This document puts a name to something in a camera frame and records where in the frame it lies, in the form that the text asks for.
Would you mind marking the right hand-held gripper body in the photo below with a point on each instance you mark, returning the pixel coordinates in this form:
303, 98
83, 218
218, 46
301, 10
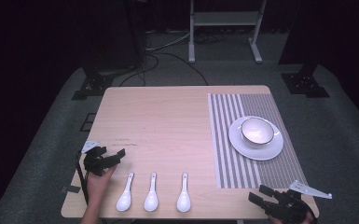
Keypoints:
289, 205

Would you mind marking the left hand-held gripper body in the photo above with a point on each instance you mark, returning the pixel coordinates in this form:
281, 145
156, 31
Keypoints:
93, 163

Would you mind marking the person's right hand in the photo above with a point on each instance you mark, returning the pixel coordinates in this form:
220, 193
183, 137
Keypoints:
274, 220

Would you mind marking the person's left hand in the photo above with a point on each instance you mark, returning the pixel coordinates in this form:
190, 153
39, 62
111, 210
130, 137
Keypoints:
98, 186

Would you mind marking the black tape square outline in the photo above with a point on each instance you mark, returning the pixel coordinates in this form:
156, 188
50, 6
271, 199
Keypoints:
81, 124

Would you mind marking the black tape strip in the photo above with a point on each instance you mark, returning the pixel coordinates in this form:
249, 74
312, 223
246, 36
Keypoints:
72, 188

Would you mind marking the white round plate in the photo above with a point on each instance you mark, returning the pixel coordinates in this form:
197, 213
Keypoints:
255, 152

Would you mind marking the grey striped placemat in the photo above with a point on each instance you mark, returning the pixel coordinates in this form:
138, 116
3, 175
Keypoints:
230, 168

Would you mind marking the white ceramic spoon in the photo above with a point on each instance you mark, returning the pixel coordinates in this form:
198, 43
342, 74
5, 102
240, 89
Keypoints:
183, 200
125, 199
151, 200

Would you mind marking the white bowl with dark rim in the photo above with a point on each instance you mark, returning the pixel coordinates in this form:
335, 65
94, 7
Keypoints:
257, 131

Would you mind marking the black stand base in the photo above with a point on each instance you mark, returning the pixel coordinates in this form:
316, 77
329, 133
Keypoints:
93, 87
304, 84

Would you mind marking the dark cabinet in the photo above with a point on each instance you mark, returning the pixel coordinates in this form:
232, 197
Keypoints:
112, 34

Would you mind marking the white metal stand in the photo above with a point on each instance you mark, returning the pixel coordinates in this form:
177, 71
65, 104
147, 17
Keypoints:
225, 18

